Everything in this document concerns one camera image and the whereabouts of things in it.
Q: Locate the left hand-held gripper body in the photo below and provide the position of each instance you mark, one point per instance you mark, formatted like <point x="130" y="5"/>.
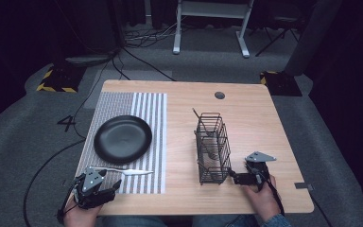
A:
<point x="91" y="184"/>

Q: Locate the yellow black striped base plate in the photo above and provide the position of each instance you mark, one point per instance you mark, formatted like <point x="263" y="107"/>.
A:
<point x="280" y="83"/>
<point x="60" y="82"/>

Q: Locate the grey round table grommet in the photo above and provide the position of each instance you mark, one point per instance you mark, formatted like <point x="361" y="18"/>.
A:
<point x="219" y="95"/>

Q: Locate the black round plate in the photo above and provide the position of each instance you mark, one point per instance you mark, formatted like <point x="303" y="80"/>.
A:
<point x="123" y="139"/>

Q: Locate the white metal desk frame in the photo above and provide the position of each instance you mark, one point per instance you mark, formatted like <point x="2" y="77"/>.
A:
<point x="178" y="31"/>

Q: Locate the grey padded column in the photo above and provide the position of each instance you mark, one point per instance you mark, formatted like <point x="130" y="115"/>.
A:
<point x="315" y="34"/>

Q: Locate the person's right hand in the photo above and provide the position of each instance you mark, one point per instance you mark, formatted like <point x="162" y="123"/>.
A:
<point x="263" y="201"/>

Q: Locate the grey tape strip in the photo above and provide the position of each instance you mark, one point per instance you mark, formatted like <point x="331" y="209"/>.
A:
<point x="303" y="186"/>

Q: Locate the person's blue jeans legs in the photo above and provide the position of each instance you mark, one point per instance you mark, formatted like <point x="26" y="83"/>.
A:
<point x="132" y="221"/>

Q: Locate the dark metal spoon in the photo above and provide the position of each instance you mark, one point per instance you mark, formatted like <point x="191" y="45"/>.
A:
<point x="212" y="154"/>

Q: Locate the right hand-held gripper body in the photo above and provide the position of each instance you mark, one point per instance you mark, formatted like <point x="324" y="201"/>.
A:
<point x="258" y="170"/>

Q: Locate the person's denim right sleeve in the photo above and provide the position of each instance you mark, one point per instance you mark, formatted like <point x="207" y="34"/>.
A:
<point x="277" y="221"/>

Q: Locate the grey striped placemat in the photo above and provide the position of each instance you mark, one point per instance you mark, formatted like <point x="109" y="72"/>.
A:
<point x="157" y="126"/>

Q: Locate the person's left hand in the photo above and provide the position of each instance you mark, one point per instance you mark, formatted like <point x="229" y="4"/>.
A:
<point x="82" y="216"/>

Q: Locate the black tripod stand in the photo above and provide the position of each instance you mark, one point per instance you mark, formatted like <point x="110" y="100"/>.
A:
<point x="277" y="34"/>

